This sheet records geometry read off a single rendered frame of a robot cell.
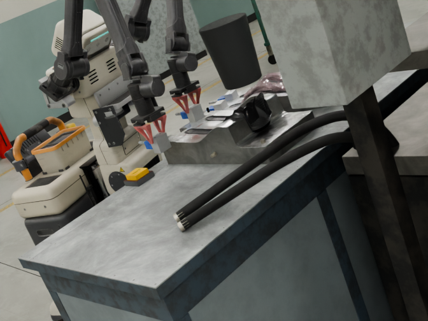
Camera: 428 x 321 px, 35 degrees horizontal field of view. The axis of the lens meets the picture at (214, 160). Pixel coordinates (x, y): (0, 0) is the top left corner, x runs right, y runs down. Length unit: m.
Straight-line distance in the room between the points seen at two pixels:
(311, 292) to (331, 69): 0.84
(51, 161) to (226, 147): 0.96
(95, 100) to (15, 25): 5.40
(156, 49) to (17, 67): 1.63
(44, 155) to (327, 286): 1.35
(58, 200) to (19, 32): 5.37
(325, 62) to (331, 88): 0.06
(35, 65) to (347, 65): 6.72
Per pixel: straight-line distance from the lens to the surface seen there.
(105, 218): 2.22
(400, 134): 2.07
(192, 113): 2.50
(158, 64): 8.30
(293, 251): 2.04
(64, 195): 2.82
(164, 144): 2.25
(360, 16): 1.59
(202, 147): 2.29
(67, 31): 2.43
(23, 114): 7.97
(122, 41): 2.21
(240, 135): 2.19
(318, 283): 2.15
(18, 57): 8.00
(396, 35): 1.70
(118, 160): 2.71
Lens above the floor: 1.54
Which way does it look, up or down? 18 degrees down
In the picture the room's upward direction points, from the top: 21 degrees counter-clockwise
